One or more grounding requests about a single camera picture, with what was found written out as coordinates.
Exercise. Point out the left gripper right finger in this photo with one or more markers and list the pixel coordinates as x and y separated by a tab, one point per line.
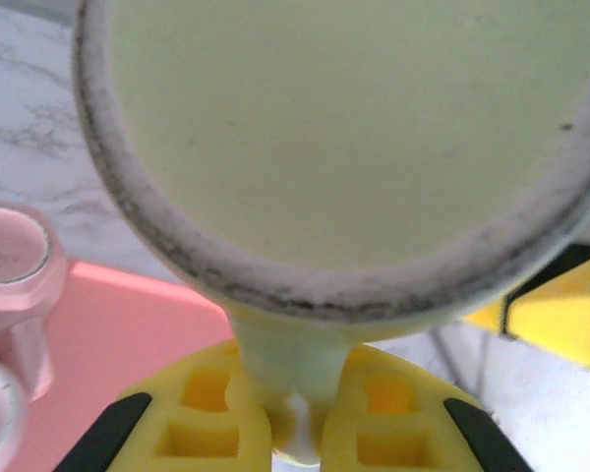
388	432

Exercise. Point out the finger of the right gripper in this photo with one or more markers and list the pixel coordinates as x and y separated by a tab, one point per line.
555	324

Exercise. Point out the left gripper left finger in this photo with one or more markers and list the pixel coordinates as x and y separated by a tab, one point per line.
201	432

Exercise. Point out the pink faceted mug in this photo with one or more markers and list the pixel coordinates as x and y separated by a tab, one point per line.
15	275

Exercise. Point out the yellow-green mug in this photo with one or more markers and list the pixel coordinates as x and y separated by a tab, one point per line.
324	147

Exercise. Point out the pink plastic tray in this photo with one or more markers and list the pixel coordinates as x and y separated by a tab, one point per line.
128	334

